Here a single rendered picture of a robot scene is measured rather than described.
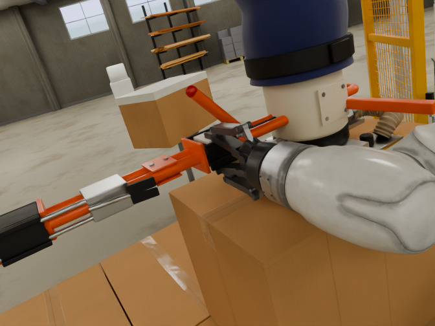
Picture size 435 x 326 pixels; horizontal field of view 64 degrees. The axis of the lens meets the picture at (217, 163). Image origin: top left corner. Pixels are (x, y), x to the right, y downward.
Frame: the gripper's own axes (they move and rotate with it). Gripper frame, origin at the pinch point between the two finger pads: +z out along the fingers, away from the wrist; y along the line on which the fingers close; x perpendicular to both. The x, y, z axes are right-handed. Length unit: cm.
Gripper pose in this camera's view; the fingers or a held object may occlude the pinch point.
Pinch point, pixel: (210, 149)
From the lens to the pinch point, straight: 66.7
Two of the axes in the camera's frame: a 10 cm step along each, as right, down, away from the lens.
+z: -5.1, -1.9, 8.4
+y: 2.4, 9.0, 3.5
